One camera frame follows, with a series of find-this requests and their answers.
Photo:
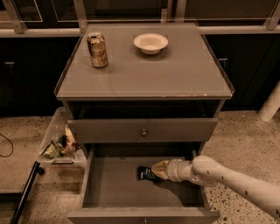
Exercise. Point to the white table leg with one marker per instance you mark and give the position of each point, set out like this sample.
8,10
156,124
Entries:
272,105

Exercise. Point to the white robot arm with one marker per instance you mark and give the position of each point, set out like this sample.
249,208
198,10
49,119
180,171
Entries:
204,171

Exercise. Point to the clear plastic storage bin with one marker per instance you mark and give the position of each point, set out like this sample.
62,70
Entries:
54,132

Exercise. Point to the white paper bowl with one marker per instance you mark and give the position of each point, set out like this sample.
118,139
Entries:
150,43

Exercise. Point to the black metal floor rail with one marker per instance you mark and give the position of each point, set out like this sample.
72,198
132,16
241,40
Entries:
35,170

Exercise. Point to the crumpled tan snack wrapper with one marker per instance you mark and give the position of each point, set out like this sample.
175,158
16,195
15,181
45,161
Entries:
69,145

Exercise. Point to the grey top drawer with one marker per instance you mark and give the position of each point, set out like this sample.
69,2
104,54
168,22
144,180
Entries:
142,130

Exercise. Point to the grey open middle drawer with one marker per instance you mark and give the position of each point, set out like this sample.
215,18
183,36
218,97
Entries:
112,193

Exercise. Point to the green snack bag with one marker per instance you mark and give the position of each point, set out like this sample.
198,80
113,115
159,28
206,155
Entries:
52,150

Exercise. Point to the grey drawer cabinet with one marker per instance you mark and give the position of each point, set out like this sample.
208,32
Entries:
183,80

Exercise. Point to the white metal window railing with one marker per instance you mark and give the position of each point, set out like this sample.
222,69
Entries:
41,18

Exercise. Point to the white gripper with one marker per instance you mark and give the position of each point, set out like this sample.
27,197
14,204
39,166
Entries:
172,170

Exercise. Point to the tan soda can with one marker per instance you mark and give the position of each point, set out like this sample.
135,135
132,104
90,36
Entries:
97,49

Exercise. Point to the blue rxbar wrapper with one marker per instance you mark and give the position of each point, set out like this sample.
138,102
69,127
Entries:
145,173

